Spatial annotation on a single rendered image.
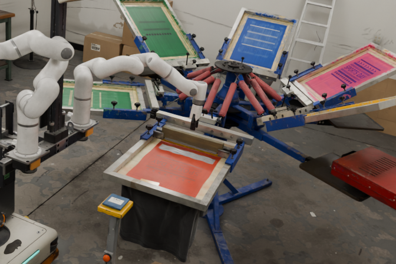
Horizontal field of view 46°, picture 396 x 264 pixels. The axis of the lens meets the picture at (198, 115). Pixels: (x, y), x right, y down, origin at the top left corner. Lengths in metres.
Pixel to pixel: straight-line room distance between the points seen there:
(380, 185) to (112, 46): 5.23
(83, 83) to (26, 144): 0.47
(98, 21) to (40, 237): 5.11
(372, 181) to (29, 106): 1.85
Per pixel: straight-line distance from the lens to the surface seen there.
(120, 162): 2.61
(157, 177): 2.58
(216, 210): 3.82
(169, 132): 2.92
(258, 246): 3.84
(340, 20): 6.72
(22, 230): 3.28
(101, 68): 2.55
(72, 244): 3.59
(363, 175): 2.81
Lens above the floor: 2.27
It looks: 22 degrees down
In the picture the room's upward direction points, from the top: 10 degrees clockwise
